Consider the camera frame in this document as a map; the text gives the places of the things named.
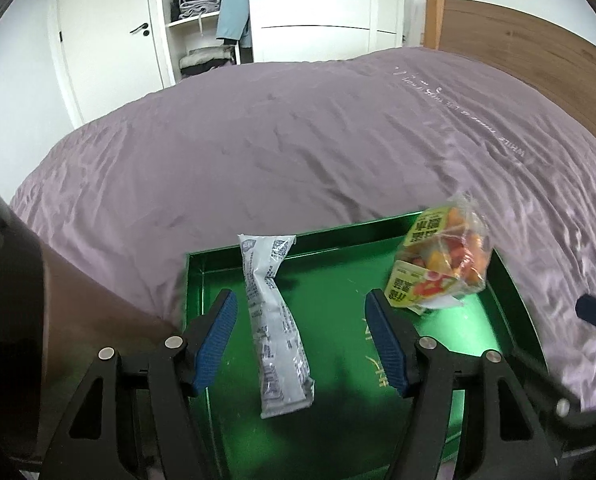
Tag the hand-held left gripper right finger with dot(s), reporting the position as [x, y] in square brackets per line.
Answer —
[383, 340]

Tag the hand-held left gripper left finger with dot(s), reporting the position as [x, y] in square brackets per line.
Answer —
[217, 340]

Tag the white snack packet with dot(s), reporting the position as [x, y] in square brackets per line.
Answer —
[273, 320]

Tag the green metal tray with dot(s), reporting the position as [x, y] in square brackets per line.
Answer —
[328, 310]

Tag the clear colourful candy packet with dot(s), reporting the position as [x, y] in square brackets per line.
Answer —
[443, 260]

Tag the purple bed sheet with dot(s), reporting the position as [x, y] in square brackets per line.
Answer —
[278, 150]

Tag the grey and dark clothes pile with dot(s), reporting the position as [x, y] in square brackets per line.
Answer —
[205, 60]

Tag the wooden headboard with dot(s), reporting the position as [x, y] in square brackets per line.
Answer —
[503, 35]

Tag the white open shelf unit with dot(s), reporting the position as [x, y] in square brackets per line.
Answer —
[202, 35]

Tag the white door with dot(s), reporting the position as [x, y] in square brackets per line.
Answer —
[102, 35]

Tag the light blue hanging jacket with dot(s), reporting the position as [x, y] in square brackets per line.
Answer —
[232, 5]

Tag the grey and black clothes stack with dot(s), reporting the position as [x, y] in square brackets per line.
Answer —
[195, 2]

